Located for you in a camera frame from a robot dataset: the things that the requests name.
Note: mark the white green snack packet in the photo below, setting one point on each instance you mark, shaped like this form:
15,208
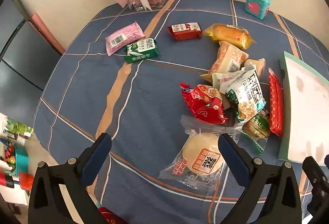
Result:
250,93

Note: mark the long red wafer packet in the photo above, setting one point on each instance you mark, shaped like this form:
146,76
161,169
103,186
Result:
275,103

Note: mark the orange white cake packet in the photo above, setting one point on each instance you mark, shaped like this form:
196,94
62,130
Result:
226,59

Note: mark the small jelly cup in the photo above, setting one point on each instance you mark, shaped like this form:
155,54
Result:
257,66

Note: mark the pink board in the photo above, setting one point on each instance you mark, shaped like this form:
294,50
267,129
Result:
47,32

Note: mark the green biscuit packet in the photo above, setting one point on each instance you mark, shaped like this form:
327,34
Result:
141,50

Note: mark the red biscuit packet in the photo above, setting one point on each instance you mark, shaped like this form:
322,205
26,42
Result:
183,32

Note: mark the red plastic object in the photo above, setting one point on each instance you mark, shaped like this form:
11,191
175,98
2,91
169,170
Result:
25,181

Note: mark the blue plaid tablecloth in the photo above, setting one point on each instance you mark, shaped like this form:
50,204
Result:
154,85

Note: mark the green-rimmed white box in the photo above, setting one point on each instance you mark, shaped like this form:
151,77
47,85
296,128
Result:
305,111

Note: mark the green gold snack packet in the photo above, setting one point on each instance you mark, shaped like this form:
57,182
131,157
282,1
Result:
257,131

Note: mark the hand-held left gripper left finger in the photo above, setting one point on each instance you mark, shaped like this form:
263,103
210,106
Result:
97,153

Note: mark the red printed cloth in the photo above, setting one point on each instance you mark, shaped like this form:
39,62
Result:
110,217

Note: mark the white red-print snack packet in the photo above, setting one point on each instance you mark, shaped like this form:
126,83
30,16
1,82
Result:
223,78

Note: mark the clear steamed bun packet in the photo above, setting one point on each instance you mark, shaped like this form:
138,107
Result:
200,147

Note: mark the yellow bread packet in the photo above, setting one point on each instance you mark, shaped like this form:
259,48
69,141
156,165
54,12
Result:
228,35

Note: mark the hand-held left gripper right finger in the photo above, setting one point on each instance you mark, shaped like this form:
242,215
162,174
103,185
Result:
231,156

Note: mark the teal plastic container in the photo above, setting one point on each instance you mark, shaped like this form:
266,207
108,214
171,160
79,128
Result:
21,159

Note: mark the red floral snack packet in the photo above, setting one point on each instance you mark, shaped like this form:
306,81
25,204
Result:
203,103

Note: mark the teal toy box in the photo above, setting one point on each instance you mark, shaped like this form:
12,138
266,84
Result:
257,5

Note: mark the pink snack packet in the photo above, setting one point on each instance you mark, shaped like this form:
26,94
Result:
123,36

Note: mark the green printed box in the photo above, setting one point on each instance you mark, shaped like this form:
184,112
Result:
19,126

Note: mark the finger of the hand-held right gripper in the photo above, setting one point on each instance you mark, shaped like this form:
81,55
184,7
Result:
317,180

